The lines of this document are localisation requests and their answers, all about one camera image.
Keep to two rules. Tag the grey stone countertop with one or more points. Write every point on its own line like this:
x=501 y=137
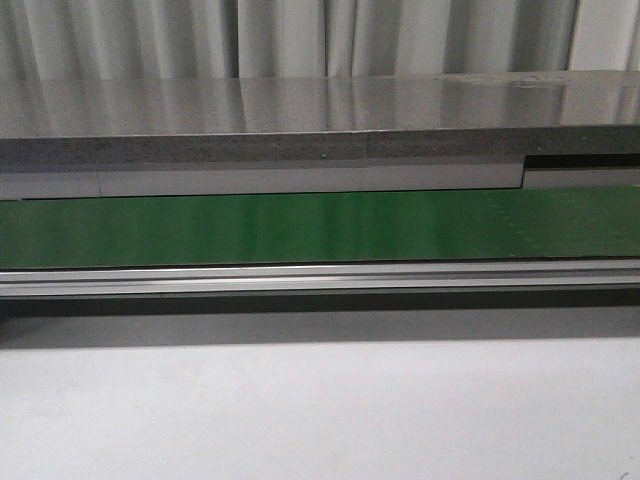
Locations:
x=122 y=138

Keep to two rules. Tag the green conveyor belt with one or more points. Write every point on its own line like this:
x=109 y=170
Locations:
x=320 y=227

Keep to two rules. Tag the white pleated curtain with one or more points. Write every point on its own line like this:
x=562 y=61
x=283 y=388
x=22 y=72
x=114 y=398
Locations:
x=54 y=40

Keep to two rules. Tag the aluminium conveyor side rail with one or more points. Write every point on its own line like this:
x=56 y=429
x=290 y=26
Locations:
x=318 y=277

